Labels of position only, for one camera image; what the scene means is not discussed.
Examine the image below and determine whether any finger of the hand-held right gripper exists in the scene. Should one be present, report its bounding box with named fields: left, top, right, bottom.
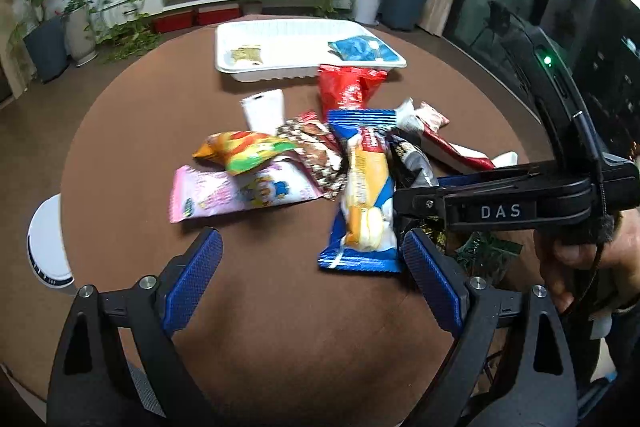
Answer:
left=392, top=178, right=594, bottom=234
left=436, top=159, right=601, bottom=188

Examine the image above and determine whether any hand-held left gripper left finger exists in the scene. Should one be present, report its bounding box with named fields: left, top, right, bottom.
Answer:
left=46, top=227, right=224, bottom=427

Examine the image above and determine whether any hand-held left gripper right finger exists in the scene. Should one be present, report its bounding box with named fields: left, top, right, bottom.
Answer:
left=400, top=228, right=581, bottom=427

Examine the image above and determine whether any gold foil snack packet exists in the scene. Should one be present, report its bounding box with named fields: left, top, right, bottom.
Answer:
left=422, top=227, right=449, bottom=253

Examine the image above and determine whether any black silver snack packet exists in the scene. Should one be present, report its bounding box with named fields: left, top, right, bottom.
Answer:
left=389, top=134, right=438, bottom=190

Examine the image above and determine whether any blue bread snack packet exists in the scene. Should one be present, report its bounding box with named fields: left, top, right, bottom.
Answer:
left=318, top=109, right=405, bottom=274

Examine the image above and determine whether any long red white snack packet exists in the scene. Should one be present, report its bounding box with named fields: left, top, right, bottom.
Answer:
left=422, top=129, right=496, bottom=172

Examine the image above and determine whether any dark green snack packet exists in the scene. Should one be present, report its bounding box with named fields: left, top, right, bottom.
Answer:
left=452, top=232, right=523, bottom=285

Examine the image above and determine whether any pink snack packet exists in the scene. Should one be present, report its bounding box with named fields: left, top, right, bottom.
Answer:
left=168, top=159, right=323, bottom=224

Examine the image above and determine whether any brown checkered snack packet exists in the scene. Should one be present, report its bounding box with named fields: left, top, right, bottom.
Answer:
left=276, top=111, right=349, bottom=202

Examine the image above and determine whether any orange yellow snack packet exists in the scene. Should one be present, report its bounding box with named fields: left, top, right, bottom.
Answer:
left=192, top=131, right=297, bottom=176

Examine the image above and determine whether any large red snack bag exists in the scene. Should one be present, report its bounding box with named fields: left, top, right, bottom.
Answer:
left=318, top=64, right=388, bottom=110

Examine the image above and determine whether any plain white snack packet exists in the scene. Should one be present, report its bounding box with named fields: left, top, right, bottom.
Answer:
left=240, top=89, right=286, bottom=132

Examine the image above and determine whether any white plastic tray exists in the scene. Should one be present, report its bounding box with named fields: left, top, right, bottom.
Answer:
left=215, top=19, right=407, bottom=82

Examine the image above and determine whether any person's right hand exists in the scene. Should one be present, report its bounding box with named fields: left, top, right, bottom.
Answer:
left=532, top=211, right=640, bottom=315

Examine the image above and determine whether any white round stool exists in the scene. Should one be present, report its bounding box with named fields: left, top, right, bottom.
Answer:
left=27, top=194, right=76, bottom=290

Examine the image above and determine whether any gold green snack packet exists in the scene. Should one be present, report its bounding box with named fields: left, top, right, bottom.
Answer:
left=230, top=44, right=264, bottom=66

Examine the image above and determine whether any trailing green plant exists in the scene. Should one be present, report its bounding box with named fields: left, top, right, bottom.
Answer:
left=92, top=0, right=163, bottom=64

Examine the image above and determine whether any red storage box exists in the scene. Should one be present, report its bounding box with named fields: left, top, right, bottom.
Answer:
left=152, top=11, right=195, bottom=34
left=196, top=5, right=240, bottom=26

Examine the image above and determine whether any small plant in white pot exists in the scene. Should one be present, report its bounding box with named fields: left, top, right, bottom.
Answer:
left=62, top=0, right=99, bottom=68

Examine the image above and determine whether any tall plant in dark pot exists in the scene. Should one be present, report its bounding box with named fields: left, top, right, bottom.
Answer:
left=2, top=0, right=69, bottom=84

